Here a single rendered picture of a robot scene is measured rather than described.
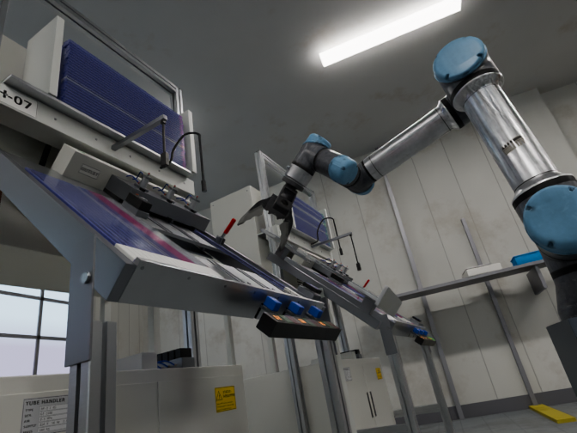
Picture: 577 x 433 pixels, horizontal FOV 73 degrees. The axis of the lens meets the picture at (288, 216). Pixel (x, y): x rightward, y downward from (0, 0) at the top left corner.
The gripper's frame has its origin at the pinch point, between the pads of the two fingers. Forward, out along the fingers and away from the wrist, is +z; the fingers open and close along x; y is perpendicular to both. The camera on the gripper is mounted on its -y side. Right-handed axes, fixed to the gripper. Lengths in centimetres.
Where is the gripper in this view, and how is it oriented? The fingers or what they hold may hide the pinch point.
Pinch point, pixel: (258, 239)
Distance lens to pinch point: 115.3
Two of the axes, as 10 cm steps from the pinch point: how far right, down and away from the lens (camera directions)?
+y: -0.6, -0.7, 10.0
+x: -8.4, -5.3, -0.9
